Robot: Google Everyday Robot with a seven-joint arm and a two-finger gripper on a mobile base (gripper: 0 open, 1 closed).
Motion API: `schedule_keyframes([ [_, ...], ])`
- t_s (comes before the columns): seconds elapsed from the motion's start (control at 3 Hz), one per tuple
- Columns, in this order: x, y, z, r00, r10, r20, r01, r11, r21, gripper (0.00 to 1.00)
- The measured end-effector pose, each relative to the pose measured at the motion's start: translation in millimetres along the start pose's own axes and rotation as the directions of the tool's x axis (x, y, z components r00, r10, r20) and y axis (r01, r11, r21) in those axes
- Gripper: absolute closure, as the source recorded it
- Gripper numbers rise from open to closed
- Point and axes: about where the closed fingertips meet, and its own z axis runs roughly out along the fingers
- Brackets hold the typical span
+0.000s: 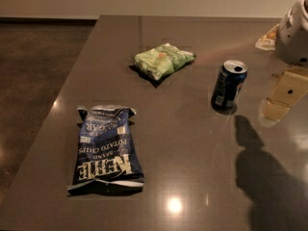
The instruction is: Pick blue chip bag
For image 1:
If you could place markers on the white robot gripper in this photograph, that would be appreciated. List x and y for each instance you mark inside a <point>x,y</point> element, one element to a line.
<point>294,38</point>

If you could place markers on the blue kettle chip bag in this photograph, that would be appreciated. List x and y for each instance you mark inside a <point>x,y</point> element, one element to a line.
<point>107,161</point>

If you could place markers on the green chip bag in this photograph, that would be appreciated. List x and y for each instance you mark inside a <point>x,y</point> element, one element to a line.
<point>162,61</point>

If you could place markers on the blue soda can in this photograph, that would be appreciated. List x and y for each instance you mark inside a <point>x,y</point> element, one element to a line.
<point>231,77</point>

